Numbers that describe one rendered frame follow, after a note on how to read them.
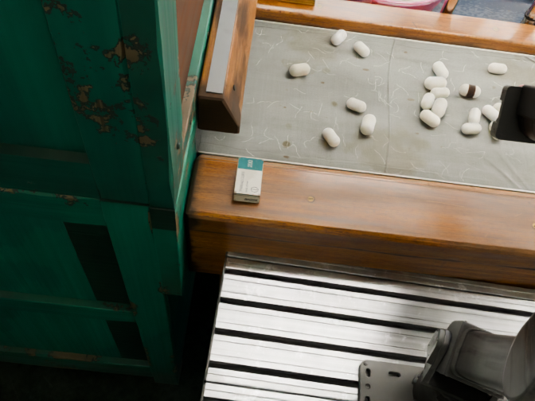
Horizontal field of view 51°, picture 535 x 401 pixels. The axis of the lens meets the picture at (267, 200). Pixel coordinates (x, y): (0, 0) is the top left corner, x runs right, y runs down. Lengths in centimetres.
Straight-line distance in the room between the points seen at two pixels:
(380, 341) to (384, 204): 19
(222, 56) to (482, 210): 42
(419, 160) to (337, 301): 25
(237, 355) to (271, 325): 6
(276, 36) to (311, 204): 36
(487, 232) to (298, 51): 43
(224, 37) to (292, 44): 21
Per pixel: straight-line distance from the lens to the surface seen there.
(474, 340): 64
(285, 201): 76
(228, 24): 84
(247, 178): 75
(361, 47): 100
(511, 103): 75
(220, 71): 77
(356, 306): 82
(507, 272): 88
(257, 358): 77
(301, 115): 89
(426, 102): 94
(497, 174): 92
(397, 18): 106
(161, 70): 48
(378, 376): 78
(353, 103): 90
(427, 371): 71
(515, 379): 45
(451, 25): 108
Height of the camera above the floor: 141
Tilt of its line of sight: 58 degrees down
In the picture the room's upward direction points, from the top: 10 degrees clockwise
